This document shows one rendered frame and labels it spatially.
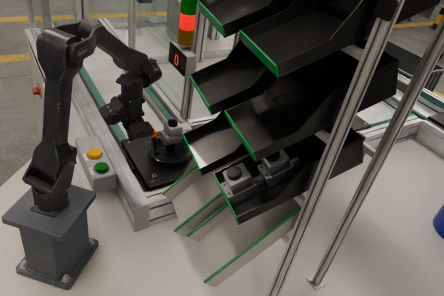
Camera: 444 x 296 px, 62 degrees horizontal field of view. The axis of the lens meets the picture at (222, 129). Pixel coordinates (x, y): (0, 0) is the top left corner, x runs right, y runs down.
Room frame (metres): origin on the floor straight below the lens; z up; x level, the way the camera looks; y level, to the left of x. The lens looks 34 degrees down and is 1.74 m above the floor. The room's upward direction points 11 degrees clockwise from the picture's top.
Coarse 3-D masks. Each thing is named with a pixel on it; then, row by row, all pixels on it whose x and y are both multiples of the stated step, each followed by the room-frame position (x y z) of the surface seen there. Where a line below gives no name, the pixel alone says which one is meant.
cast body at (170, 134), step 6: (168, 120) 0.94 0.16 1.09; (174, 120) 0.94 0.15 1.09; (168, 126) 0.92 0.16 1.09; (174, 126) 0.92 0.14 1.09; (180, 126) 0.93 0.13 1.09; (162, 132) 0.92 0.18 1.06; (168, 132) 0.91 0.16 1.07; (174, 132) 0.92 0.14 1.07; (180, 132) 0.93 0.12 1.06; (162, 138) 0.91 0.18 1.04; (168, 138) 0.90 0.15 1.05; (174, 138) 0.92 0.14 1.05; (180, 138) 0.93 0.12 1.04; (168, 144) 0.91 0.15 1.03
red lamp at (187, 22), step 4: (180, 16) 1.14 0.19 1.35; (184, 16) 1.13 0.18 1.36; (188, 16) 1.13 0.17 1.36; (192, 16) 1.14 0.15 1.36; (180, 20) 1.14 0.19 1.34; (184, 20) 1.13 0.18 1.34; (188, 20) 1.13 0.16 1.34; (192, 20) 1.14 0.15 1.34; (180, 24) 1.14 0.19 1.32; (184, 24) 1.13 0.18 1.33; (188, 24) 1.13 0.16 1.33; (192, 24) 1.14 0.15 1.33; (180, 28) 1.14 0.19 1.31; (184, 28) 1.13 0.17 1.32; (188, 28) 1.13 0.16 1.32; (192, 28) 1.14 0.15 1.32
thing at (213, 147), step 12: (252, 96) 0.80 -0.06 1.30; (228, 108) 0.77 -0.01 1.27; (216, 120) 0.76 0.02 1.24; (192, 132) 0.74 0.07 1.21; (204, 132) 0.75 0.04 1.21; (216, 132) 0.74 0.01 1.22; (228, 132) 0.73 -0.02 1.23; (192, 144) 0.71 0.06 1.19; (204, 144) 0.71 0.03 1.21; (216, 144) 0.70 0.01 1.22; (228, 144) 0.70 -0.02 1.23; (240, 144) 0.65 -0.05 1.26; (192, 156) 0.65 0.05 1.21; (204, 156) 0.67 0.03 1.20; (216, 156) 0.66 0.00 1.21; (228, 156) 0.64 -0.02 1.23; (240, 156) 0.66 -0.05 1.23; (204, 168) 0.62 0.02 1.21; (216, 168) 0.63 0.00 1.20
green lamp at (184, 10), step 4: (184, 0) 1.13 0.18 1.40; (188, 0) 1.13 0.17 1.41; (192, 0) 1.13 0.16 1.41; (196, 0) 1.15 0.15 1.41; (184, 4) 1.13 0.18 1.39; (188, 4) 1.13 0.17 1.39; (192, 4) 1.13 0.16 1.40; (196, 4) 1.15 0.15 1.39; (180, 8) 1.15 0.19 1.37; (184, 8) 1.13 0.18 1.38; (188, 8) 1.13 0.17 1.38; (192, 8) 1.14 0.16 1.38; (196, 8) 1.15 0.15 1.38; (180, 12) 1.14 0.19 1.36; (184, 12) 1.13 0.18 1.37; (188, 12) 1.13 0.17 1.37; (192, 12) 1.14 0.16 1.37
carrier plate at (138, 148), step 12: (132, 144) 0.94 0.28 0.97; (144, 144) 0.96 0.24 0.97; (132, 156) 0.89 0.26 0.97; (144, 156) 0.90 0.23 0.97; (144, 168) 0.84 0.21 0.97; (156, 168) 0.85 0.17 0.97; (168, 168) 0.86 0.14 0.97; (180, 168) 0.87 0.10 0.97; (144, 180) 0.79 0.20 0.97; (156, 180) 0.80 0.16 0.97; (168, 180) 0.81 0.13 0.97
